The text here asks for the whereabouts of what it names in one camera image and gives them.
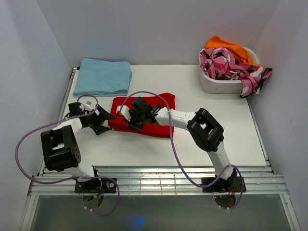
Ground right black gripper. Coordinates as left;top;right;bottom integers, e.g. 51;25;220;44
124;111;146;131

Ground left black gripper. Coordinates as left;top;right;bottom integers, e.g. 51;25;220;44
84;104;116;135

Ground red trousers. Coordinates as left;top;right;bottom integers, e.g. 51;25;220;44
108;92;176;138

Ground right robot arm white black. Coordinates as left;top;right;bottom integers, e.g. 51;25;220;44
117;97;246;193

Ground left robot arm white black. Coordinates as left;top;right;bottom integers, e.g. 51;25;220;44
40;102;116;194

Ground folded light blue trousers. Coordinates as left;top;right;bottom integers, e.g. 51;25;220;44
73;58;132;97

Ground pink camouflage trousers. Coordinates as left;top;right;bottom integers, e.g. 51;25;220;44
199;47;273;98

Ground white plastic basket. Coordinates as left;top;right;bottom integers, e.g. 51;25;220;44
198;46;261;94

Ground orange garment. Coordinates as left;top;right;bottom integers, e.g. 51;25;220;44
204;35;260;66

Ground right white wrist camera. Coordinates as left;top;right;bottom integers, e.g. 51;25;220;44
116;105;131;121

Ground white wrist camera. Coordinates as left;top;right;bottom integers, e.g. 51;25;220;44
116;105;131;121
84;101;95;110

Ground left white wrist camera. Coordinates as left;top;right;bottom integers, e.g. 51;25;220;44
84;101;95;110

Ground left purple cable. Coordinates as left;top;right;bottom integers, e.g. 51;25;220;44
14;94;120;216

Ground purple cable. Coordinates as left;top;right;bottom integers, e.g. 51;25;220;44
119;90;244;210
14;94;120;216

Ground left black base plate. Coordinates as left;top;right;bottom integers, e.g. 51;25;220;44
74;178;117;194

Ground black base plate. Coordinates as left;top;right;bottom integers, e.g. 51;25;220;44
74;178;117;194
203;176;246;193

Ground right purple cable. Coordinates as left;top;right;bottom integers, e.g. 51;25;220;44
119;90;244;210

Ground aluminium rail frame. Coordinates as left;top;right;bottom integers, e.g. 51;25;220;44
20;66;301;231

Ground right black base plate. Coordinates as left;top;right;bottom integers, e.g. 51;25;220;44
203;176;246;193

